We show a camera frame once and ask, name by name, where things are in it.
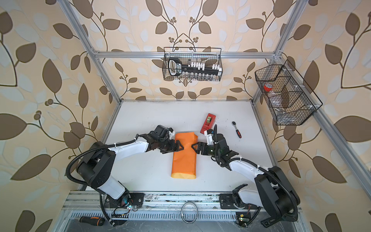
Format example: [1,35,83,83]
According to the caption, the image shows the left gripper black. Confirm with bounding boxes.
[158,139,186,152]

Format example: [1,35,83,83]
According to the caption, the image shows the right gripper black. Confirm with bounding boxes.
[192,141,220,158]

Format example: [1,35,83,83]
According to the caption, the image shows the yellow orange wrapping paper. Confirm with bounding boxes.
[171,132,198,179]

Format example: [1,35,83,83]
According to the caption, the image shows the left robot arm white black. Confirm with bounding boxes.
[65,125,184,200]

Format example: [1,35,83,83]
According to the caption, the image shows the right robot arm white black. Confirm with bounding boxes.
[191,128,300,228]

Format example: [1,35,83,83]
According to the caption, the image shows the red tape dispenser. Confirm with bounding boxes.
[200,113,216,134]

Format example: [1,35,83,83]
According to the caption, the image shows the red capped plastic bottle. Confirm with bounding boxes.
[263,83,273,93]

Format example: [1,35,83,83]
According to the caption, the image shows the orange black screwdriver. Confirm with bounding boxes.
[79,217,106,226]

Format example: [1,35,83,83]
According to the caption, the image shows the ratchet wrench red handle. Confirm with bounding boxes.
[232,121,242,138]

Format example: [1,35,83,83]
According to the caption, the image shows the metal ring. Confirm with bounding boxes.
[181,201,199,224]

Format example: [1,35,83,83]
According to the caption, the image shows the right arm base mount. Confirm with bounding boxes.
[219,193,258,210]

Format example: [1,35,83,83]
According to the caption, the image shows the aluminium front rail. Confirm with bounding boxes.
[62,192,302,222]

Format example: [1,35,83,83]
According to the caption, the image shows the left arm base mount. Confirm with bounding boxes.
[105,192,145,208]

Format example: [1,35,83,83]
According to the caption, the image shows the socket set black rail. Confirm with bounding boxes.
[167,58,223,78]

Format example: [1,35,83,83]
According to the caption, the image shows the black wire basket back wall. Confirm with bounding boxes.
[162,46,223,82]

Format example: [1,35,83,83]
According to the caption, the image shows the black wire basket wall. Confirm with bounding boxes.
[255,60,323,126]
[162,46,223,82]

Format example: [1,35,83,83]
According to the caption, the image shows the black wire basket right wall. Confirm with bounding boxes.
[255,60,323,126]

